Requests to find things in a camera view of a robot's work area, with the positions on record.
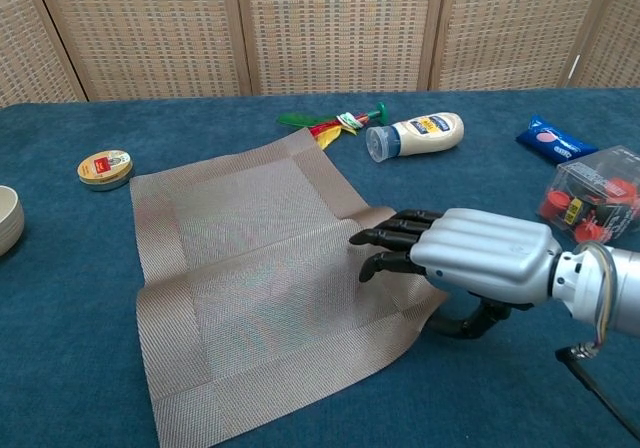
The clear box with red pieces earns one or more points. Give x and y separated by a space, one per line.
595 198

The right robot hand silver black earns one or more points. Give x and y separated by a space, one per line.
485 253

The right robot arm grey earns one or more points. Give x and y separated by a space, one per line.
625 288

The mayonnaise squeeze bottle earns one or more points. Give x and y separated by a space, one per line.
425 135

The colourful feather shuttlecock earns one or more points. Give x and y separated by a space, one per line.
345 120

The woven grey placemat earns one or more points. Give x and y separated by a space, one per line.
250 278

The blue cookie packet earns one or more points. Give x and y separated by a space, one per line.
550 140

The round yellow tin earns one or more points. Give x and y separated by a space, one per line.
105 169

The blue felt table cover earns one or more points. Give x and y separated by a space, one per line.
75 343

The white bowl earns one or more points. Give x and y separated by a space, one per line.
10 223

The woven bamboo folding screen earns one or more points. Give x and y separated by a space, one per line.
325 28

